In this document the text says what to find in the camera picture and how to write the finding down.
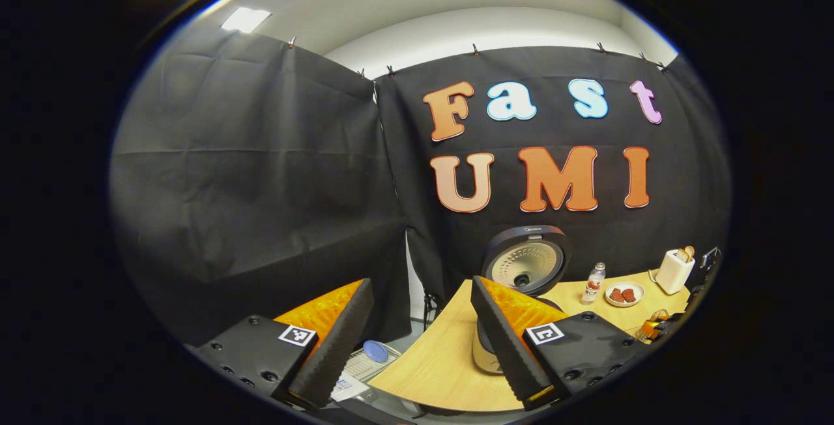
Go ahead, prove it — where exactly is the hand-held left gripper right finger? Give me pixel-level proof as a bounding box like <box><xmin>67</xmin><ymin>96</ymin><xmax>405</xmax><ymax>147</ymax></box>
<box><xmin>470</xmin><ymin>275</ymin><xmax>642</xmax><ymax>411</ymax></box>

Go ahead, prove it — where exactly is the clear plastic drink bottle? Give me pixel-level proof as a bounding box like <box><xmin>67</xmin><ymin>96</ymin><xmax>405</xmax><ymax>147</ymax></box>
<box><xmin>581</xmin><ymin>263</ymin><xmax>607</xmax><ymax>306</ymax></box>

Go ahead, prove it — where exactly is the white round plate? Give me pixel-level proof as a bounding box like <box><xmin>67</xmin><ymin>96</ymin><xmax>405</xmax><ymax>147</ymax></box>
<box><xmin>605</xmin><ymin>281</ymin><xmax>646</xmax><ymax>308</ymax></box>

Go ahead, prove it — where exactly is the white toaster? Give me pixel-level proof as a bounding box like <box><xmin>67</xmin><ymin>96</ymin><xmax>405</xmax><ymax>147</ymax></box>
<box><xmin>655</xmin><ymin>249</ymin><xmax>696</xmax><ymax>295</ymax></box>

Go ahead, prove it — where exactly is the white labelled paper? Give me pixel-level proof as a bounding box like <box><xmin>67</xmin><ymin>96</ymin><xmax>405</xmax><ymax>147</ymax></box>
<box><xmin>330</xmin><ymin>373</ymin><xmax>369</xmax><ymax>403</ymax></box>

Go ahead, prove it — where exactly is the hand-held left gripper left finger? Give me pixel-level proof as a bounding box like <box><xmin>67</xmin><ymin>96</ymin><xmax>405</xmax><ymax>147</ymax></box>
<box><xmin>195</xmin><ymin>278</ymin><xmax>375</xmax><ymax>411</ymax></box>

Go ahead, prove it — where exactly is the ceiling light panel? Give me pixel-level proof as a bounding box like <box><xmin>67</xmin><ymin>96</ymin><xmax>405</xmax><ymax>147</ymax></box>
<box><xmin>220</xmin><ymin>7</ymin><xmax>272</xmax><ymax>34</ymax></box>

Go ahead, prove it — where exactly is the white basket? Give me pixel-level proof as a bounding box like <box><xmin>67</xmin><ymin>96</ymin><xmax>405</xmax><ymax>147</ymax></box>
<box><xmin>342</xmin><ymin>344</ymin><xmax>401</xmax><ymax>383</ymax></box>

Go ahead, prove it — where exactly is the black rice cooker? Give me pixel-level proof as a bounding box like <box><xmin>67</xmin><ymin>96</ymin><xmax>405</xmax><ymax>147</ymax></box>
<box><xmin>472</xmin><ymin>225</ymin><xmax>574</xmax><ymax>375</ymax></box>

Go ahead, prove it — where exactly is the black backdrop cloth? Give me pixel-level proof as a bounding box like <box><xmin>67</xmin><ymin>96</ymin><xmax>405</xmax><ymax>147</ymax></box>
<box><xmin>109</xmin><ymin>24</ymin><xmax>730</xmax><ymax>347</ymax></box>

